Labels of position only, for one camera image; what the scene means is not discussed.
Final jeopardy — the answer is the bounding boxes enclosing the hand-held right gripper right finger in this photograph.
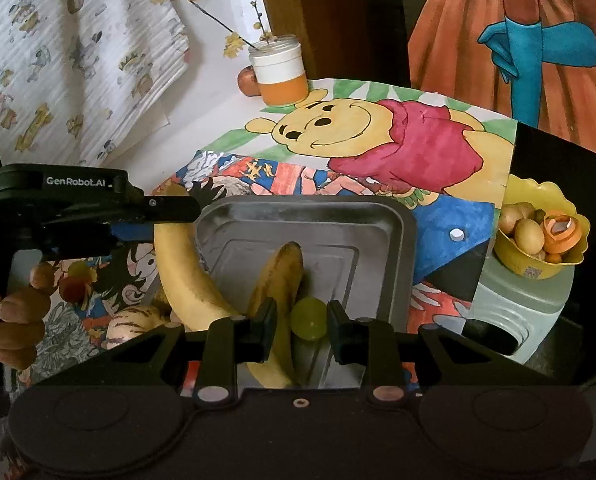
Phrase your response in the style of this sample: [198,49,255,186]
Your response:
[327,300,576,406]

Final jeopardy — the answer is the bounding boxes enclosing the small brown-spotted banana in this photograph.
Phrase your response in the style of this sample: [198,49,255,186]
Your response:
[245,241,305,390]

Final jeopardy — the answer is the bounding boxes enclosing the person's left hand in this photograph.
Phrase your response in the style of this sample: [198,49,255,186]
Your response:
[0,262,57,371]

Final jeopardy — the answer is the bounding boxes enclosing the red tomato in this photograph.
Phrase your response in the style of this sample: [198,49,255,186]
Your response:
[58,274,93,304]

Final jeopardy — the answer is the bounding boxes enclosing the white cartoon printed blanket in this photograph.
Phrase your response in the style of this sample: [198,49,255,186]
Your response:
[0,0,191,167]

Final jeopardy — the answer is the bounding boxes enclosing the brown wooden post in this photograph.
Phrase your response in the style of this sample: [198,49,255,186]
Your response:
[255,0,329,81]

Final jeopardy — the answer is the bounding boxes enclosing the pale green plastic stool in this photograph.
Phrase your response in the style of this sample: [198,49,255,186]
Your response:
[465,249,576,367]

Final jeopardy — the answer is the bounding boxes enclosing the striped pepino melon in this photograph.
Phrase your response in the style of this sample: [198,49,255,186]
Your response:
[105,306,171,351]

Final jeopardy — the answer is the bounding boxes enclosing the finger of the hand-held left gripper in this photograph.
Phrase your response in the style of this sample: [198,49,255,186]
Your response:
[143,195,203,226]

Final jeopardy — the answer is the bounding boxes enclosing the grey metal tray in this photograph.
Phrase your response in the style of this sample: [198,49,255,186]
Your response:
[193,196,419,391]

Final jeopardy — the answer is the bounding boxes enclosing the small red apple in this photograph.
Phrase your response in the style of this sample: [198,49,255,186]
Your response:
[237,66,261,97]

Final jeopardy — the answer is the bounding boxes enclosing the wall poster with orange dress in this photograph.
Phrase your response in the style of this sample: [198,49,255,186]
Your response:
[408,0,596,161]

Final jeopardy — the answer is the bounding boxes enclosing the cartoon printed table mat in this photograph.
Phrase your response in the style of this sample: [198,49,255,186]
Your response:
[8,77,519,396]

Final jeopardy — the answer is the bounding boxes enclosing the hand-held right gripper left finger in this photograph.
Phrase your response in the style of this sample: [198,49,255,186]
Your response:
[30,297,279,407]

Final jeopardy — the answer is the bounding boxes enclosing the two olive green grapes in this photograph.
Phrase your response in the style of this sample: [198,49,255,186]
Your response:
[68,261,97,281]

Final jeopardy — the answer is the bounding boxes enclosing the orange peel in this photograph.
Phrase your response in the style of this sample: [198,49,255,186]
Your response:
[542,211,581,254]

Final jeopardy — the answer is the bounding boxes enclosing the pile of small yellow fruits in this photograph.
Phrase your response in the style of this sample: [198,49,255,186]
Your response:
[499,202,563,264]

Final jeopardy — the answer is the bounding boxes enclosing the dried yellow flower sprig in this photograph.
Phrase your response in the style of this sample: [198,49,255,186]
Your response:
[193,0,279,59]

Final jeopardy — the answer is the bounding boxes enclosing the green grape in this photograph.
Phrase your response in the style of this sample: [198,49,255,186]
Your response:
[290,297,327,341]

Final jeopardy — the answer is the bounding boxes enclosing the yellow scalloped bowl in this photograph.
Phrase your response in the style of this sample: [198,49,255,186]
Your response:
[492,175,591,279]

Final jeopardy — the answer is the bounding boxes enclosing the large yellow banana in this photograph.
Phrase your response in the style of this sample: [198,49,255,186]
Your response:
[153,185,249,334]

